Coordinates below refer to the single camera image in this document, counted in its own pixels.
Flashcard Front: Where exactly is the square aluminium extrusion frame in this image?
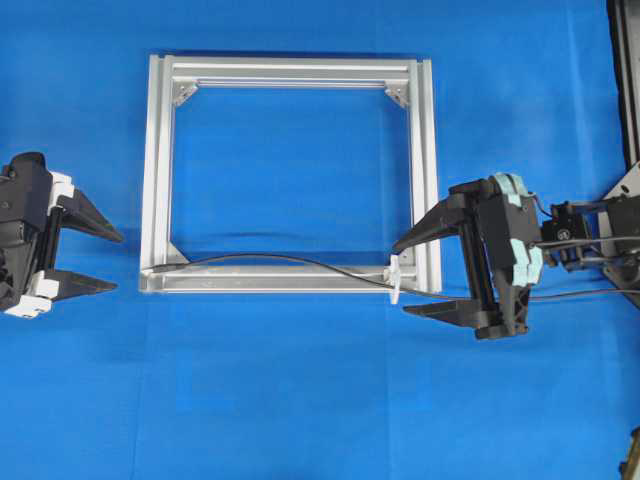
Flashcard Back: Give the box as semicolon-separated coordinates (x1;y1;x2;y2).
139;55;442;294

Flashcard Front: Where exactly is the black USB cable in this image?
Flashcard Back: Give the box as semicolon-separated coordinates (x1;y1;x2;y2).
152;238;640;301

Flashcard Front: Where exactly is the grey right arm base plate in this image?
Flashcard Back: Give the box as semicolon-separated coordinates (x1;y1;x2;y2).
604;162;640;199

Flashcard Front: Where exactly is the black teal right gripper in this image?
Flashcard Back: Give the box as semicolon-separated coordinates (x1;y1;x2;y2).
393;173;543;340

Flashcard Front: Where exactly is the black metal rail stand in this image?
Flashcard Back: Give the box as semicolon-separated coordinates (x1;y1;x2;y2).
606;0;639;170

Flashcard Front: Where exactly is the white string loop clip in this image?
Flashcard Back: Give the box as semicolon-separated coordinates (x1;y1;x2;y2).
383;254;402;305

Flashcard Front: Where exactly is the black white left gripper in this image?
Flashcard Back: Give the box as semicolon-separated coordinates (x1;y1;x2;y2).
1;152;124;319

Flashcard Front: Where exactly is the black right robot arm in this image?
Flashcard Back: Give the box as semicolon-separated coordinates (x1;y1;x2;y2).
392;173;639;340

